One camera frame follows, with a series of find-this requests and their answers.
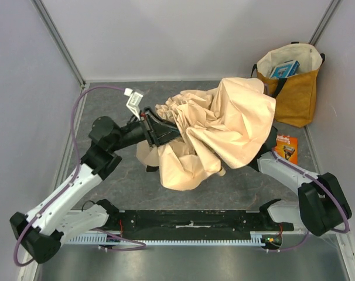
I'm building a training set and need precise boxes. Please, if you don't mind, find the beige folding umbrella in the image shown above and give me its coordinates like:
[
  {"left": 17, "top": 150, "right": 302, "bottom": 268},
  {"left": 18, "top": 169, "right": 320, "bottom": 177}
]
[{"left": 136, "top": 78, "right": 276, "bottom": 191}]

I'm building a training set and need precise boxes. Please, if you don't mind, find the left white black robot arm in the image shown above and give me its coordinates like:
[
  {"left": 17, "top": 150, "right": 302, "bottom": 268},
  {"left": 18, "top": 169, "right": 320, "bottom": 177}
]
[{"left": 9, "top": 107, "right": 180, "bottom": 267}]

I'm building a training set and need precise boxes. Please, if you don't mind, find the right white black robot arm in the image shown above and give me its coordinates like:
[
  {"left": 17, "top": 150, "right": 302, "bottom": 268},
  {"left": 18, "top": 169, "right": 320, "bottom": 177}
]
[{"left": 248, "top": 127, "right": 352, "bottom": 237}]

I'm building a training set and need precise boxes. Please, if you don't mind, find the orange razor package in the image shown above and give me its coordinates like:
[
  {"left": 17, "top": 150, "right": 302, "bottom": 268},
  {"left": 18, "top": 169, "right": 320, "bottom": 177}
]
[{"left": 274, "top": 134, "right": 298, "bottom": 165}]

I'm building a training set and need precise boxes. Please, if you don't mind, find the blue razor box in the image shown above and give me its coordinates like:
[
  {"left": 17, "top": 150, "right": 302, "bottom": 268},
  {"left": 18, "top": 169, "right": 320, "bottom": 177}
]
[{"left": 269, "top": 60, "right": 300, "bottom": 79}]

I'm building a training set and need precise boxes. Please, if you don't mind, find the mustard tote bag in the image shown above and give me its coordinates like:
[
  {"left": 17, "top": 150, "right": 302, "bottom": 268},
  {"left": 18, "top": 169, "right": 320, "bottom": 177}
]
[{"left": 252, "top": 42, "right": 326, "bottom": 128}]

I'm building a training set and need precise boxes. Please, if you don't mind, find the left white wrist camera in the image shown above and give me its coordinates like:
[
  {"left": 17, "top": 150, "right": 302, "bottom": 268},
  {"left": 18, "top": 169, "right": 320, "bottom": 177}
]
[{"left": 124, "top": 88, "right": 144, "bottom": 120}]

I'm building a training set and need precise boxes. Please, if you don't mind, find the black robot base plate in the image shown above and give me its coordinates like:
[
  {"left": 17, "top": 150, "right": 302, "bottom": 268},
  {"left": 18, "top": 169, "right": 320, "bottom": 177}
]
[{"left": 101, "top": 210, "right": 294, "bottom": 241}]

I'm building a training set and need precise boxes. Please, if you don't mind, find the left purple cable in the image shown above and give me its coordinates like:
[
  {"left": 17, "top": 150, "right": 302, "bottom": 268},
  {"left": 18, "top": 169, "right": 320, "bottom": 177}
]
[{"left": 15, "top": 86, "right": 148, "bottom": 267}]

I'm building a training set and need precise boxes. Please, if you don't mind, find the white slotted cable duct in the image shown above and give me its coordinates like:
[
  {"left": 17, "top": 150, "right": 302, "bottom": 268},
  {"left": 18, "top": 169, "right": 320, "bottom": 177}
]
[{"left": 66, "top": 231, "right": 284, "bottom": 246}]

